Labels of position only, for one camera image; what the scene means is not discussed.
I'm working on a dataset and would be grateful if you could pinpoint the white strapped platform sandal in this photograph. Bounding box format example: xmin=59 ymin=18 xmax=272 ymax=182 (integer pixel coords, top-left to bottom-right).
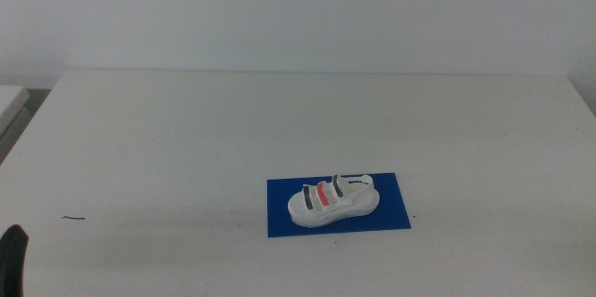
xmin=287 ymin=173 xmax=381 ymax=229

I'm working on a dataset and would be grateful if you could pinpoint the blue rectangular mat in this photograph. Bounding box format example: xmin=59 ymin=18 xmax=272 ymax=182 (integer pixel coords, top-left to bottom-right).
xmin=266 ymin=172 xmax=413 ymax=238

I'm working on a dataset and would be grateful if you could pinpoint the white side cabinet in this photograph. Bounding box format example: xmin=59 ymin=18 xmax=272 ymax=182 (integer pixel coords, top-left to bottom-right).
xmin=0 ymin=84 xmax=31 ymax=164

